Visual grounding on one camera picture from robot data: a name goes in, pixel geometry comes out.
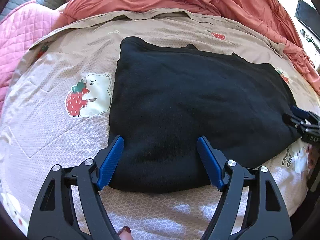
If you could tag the black panel at window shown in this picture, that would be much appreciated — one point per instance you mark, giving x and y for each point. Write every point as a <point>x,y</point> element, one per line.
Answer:
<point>308,16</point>

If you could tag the pink quilted pillow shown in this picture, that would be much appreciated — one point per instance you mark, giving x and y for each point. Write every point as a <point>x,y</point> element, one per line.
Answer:
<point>20,29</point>

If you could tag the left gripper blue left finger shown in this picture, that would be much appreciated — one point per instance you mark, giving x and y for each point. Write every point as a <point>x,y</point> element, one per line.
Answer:
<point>92,176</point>

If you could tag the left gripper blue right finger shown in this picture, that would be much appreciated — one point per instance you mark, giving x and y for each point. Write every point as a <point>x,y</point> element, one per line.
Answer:
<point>228,177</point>

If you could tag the terracotta red blanket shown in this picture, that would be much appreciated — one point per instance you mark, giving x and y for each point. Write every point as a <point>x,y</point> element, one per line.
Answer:
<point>267,17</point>

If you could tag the right hand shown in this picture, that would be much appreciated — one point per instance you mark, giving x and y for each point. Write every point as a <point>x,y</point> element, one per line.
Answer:
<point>313,155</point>

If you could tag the beige strawberry bear bedsheet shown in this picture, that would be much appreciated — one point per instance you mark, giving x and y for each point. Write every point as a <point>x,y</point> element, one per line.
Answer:
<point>37,130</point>

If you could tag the left hand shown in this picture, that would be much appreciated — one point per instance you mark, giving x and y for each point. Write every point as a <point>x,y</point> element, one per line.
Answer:
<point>125,233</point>

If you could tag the black sweater with orange cuffs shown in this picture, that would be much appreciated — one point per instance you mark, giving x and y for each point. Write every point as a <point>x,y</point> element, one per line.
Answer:
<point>165,98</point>

